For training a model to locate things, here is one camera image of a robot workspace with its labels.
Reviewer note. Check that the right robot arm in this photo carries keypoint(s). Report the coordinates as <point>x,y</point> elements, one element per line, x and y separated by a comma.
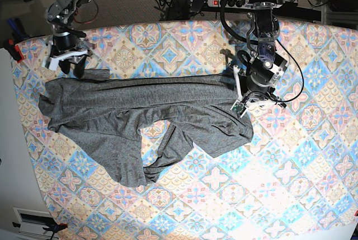
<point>68,48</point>

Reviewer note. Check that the patterned tablecloth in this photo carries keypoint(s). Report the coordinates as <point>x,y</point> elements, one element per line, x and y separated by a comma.
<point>298,174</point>

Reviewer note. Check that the grey t-shirt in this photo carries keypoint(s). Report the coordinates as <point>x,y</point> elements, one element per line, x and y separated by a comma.
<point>105,118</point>

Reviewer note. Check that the red black clamp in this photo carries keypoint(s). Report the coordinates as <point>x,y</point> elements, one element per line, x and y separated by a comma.
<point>13,50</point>

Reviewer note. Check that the white vent panel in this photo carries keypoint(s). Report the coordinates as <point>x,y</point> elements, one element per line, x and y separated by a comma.
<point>31,222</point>

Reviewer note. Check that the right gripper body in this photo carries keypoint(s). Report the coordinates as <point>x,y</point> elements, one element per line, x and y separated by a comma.
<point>75,56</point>

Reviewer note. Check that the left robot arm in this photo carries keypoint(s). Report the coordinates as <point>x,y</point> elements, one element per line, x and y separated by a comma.
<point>263,66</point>

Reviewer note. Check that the black orange clamp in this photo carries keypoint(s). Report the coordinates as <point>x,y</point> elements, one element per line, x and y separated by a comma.
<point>51,227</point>

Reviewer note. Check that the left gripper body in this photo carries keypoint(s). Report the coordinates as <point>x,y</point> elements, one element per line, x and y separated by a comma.
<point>251,98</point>

